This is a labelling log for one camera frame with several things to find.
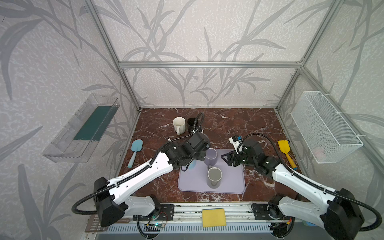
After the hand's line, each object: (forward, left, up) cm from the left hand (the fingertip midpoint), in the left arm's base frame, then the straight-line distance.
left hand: (204, 146), depth 74 cm
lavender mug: (0, -4, -14) cm, 14 cm away
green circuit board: (-31, +21, -21) cm, 43 cm away
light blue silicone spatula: (+12, +45, -23) cm, 52 cm away
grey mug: (-10, -6, -18) cm, 21 cm away
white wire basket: (-2, -52, +13) cm, 54 cm away
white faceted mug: (+25, +17, -15) cm, 33 cm away
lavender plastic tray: (-10, +5, -22) cm, 25 cm away
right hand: (+2, -12, -8) cm, 14 cm away
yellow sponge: (-28, -5, -19) cm, 34 cm away
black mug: (+24, +9, -13) cm, 29 cm away
